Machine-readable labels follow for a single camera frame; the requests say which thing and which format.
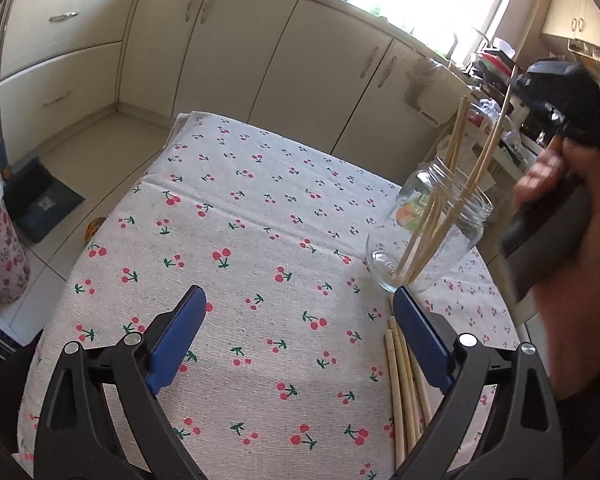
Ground person's right hand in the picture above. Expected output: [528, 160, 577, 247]
[512, 141, 600, 341]

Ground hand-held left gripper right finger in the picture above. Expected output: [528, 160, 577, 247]
[391, 285, 563, 480]

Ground white rolling cart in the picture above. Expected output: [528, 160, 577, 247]
[467, 95, 546, 186]

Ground yellow floral slipper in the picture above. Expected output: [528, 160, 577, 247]
[82, 216, 108, 244]

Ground dark dustpan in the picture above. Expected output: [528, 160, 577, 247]
[4, 155, 87, 245]

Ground white sink base cabinets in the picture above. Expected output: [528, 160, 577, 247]
[122, 0, 476, 161]

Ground bunch of wooden chopsticks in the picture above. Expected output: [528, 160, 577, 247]
[384, 316, 433, 466]

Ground stack of pans and plates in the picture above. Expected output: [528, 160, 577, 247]
[467, 37, 518, 93]

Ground hanging wire basket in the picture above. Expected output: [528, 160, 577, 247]
[566, 37, 600, 78]

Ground white wall cabinet above shelf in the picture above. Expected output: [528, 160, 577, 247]
[540, 0, 600, 58]

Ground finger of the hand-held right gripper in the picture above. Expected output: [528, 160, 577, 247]
[511, 66, 547, 112]

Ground white stove drawer unit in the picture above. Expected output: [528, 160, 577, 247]
[0, 0, 141, 161]

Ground cherry print tablecloth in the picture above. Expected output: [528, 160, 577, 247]
[17, 110, 523, 480]

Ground white hanging door bin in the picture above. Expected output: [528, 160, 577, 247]
[404, 56, 453, 122]

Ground floral trash bin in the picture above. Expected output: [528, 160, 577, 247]
[0, 200, 31, 306]

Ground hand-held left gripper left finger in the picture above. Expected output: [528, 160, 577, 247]
[34, 285, 208, 480]

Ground clear glass jar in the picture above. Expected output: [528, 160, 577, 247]
[365, 152, 495, 295]

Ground person's right forearm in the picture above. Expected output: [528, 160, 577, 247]
[545, 330, 600, 403]

